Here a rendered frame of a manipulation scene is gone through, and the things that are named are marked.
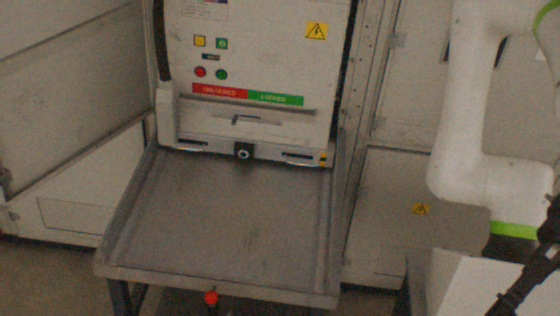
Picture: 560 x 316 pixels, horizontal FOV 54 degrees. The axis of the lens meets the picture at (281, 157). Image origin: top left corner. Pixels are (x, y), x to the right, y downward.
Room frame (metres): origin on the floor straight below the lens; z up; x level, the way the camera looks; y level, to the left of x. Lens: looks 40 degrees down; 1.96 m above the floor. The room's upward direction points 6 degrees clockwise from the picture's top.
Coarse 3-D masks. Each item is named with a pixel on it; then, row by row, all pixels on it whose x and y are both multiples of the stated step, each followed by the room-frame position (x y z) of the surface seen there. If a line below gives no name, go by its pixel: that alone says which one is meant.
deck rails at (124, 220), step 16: (336, 128) 1.48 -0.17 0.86; (336, 144) 1.34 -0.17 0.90; (144, 160) 1.19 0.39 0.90; (160, 160) 1.25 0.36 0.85; (336, 160) 1.25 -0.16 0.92; (144, 176) 1.17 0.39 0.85; (128, 192) 1.05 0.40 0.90; (144, 192) 1.11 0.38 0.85; (128, 208) 1.03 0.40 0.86; (320, 208) 1.11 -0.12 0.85; (112, 224) 0.93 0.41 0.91; (128, 224) 0.98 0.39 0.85; (320, 224) 1.05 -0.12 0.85; (112, 240) 0.91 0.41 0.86; (320, 240) 0.99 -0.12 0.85; (112, 256) 0.87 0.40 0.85; (320, 256) 0.94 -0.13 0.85; (320, 272) 0.88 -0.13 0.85; (320, 288) 0.84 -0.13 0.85
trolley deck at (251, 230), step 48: (192, 192) 1.13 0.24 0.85; (240, 192) 1.15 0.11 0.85; (288, 192) 1.17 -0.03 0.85; (336, 192) 1.19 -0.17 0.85; (144, 240) 0.94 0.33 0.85; (192, 240) 0.95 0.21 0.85; (240, 240) 0.97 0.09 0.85; (288, 240) 0.98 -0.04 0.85; (336, 240) 1.00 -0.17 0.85; (192, 288) 0.84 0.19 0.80; (240, 288) 0.83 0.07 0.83; (288, 288) 0.83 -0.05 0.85; (336, 288) 0.84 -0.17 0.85
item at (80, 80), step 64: (0, 0) 1.15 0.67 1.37; (64, 0) 1.30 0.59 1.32; (128, 0) 1.49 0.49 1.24; (0, 64) 1.10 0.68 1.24; (64, 64) 1.27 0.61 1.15; (128, 64) 1.46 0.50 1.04; (0, 128) 1.07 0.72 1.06; (64, 128) 1.23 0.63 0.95; (128, 128) 1.40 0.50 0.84; (0, 192) 1.00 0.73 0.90
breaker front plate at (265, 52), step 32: (256, 0) 1.30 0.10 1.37; (288, 0) 1.30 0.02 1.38; (192, 32) 1.31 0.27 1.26; (224, 32) 1.30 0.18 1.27; (256, 32) 1.30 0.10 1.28; (288, 32) 1.29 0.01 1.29; (192, 64) 1.31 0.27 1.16; (224, 64) 1.30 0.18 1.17; (256, 64) 1.30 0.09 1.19; (288, 64) 1.29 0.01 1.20; (320, 64) 1.29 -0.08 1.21; (192, 96) 1.31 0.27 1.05; (224, 96) 1.30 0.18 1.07; (320, 96) 1.29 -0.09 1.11; (192, 128) 1.31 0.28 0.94; (224, 128) 1.30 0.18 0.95; (256, 128) 1.30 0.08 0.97; (288, 128) 1.29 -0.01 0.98; (320, 128) 1.29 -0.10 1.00
